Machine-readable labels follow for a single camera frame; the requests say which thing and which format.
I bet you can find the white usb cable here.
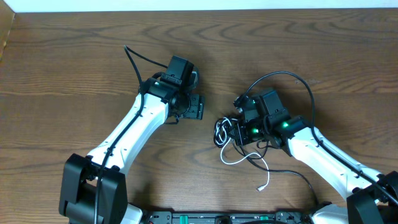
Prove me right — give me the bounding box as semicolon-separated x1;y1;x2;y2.
216;116;271;192

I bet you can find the black usb cable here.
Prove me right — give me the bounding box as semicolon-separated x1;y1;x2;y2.
213;117;320;208

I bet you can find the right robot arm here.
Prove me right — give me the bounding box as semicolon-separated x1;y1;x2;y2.
228;91;397;223

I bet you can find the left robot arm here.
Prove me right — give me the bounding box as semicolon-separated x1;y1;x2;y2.
58;67;204;223

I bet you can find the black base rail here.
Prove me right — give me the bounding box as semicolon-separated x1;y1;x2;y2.
139;211;312;224

